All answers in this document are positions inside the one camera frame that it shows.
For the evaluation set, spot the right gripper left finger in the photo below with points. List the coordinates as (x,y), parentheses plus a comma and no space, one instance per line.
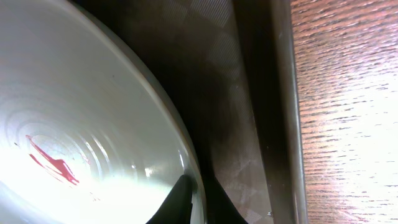
(177,206)

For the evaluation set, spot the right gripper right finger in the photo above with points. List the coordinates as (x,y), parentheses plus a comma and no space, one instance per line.
(220,209)

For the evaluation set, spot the grey-white plate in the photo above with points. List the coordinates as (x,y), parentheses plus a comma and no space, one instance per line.
(87,133)

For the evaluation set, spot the brown serving tray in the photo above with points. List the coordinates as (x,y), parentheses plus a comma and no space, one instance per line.
(228,67)

